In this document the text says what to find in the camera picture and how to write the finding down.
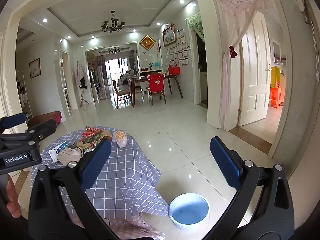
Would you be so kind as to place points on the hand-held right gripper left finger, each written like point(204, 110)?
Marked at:
point(96, 165)

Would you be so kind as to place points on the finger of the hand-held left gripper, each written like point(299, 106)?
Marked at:
point(42, 128)
point(16, 120)

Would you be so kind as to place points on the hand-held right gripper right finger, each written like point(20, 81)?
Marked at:
point(225, 162)

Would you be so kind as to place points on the blue and white basin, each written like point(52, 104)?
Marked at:
point(190, 211)

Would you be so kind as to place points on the person's left hand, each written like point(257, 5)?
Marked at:
point(14, 200)

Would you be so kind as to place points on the dark red bag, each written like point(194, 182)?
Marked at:
point(47, 117)

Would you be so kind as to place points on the white clothes rack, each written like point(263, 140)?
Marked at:
point(23, 95)

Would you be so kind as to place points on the white blue-label packet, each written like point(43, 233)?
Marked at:
point(57, 152)

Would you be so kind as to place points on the red green snack packet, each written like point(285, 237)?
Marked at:
point(96, 137)

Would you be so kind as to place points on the grey checked tablecloth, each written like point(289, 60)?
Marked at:
point(125, 170)

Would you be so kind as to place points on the clear bag of yellow snacks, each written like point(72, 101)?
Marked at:
point(120, 137)

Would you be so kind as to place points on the wooden coat stand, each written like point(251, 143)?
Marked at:
point(83, 97)

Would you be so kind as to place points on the white coat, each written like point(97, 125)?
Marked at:
point(79, 75)

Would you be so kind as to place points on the pink printed cloth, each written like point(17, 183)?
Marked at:
point(135, 230)

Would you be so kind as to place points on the bare wooden chair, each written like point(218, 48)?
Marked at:
point(121, 92)

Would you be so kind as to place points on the orange plastic stool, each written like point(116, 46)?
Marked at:
point(275, 96)

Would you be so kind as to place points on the white panel door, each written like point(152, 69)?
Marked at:
point(255, 80)

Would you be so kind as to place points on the wooden chair with cover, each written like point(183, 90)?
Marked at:
point(157, 96)

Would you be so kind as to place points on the grey massage chair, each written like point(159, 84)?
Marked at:
point(126, 77)

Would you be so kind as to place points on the dark wooden dining table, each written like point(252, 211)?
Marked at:
point(140, 79)

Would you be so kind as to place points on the yellow cabinet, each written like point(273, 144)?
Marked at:
point(275, 76)

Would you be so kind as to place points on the recessed ceiling lights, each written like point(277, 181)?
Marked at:
point(93, 41)

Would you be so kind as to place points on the red chair cover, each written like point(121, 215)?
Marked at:
point(155, 82)

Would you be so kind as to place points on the white sideboard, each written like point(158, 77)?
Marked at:
point(143, 73)

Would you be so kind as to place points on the small black chandelier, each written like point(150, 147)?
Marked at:
point(114, 51)

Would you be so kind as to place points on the red basket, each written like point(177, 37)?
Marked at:
point(174, 69)

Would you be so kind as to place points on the dark red bow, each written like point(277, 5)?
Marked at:
point(233, 52)

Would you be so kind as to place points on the small potted plant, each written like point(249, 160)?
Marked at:
point(150, 66)

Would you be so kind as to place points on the teal container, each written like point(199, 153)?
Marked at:
point(157, 65)

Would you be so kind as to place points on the large black chandelier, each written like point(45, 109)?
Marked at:
point(113, 25)

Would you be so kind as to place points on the framed flower painting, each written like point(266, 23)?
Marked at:
point(169, 35)

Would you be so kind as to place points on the green curtain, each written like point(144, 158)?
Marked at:
point(195, 23)

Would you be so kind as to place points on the pink floral curtain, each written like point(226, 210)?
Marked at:
point(232, 17)

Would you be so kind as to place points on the small framed wall picture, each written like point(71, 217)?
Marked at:
point(34, 68)

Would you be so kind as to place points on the wall mirror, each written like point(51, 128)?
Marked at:
point(276, 51)

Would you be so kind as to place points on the group of wall certificates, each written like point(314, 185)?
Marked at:
point(181, 47)

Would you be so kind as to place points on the red diamond wall decoration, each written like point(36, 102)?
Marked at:
point(147, 43)

